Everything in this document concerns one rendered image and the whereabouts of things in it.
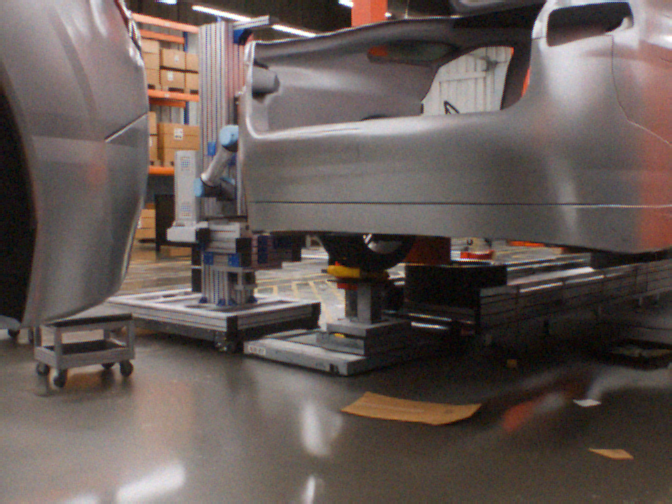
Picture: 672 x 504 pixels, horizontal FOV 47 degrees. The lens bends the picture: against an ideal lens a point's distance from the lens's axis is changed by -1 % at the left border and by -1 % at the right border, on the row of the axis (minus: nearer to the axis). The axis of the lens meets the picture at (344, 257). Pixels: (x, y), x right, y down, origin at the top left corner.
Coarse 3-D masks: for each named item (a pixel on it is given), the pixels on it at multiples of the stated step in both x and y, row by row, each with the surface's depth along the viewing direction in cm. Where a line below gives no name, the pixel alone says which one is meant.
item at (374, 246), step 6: (372, 240) 456; (378, 240) 453; (366, 246) 417; (372, 246) 450; (378, 246) 447; (384, 246) 444; (390, 246) 442; (396, 246) 439; (372, 252) 421; (378, 252) 438; (384, 252) 435; (390, 252) 433; (396, 252) 436
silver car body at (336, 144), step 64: (512, 0) 406; (576, 0) 240; (640, 0) 246; (256, 64) 368; (320, 64) 390; (384, 64) 427; (512, 64) 517; (576, 64) 239; (640, 64) 248; (256, 128) 337; (320, 128) 304; (384, 128) 280; (448, 128) 262; (512, 128) 248; (576, 128) 241; (640, 128) 251; (256, 192) 343; (320, 192) 311; (384, 192) 288; (448, 192) 269; (512, 192) 254; (576, 192) 245; (640, 192) 254
